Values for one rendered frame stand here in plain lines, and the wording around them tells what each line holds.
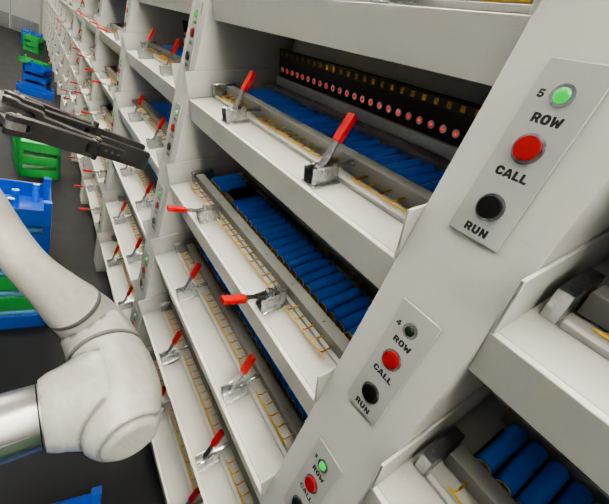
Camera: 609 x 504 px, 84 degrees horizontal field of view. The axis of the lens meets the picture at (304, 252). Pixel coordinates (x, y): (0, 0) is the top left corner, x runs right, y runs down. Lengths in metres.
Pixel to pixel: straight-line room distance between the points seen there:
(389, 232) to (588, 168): 0.16
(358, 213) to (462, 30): 0.18
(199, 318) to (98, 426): 0.25
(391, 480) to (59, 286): 0.59
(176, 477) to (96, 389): 0.40
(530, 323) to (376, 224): 0.16
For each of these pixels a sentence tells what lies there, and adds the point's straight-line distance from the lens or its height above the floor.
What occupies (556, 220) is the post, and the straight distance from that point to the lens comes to 0.26.
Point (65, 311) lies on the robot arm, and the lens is 0.74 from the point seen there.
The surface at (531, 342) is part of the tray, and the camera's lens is 0.29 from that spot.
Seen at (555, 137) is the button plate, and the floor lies 1.06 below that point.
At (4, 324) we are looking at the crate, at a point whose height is 0.02.
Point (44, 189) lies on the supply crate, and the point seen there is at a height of 0.44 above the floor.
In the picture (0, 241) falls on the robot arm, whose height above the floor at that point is 0.67.
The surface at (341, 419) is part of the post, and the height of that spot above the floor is 0.75.
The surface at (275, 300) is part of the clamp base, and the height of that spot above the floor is 0.76.
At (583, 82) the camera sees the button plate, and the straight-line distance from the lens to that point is 0.28.
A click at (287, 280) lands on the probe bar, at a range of 0.51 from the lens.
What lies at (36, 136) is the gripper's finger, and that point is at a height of 0.86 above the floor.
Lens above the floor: 1.03
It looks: 24 degrees down
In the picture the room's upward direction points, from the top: 23 degrees clockwise
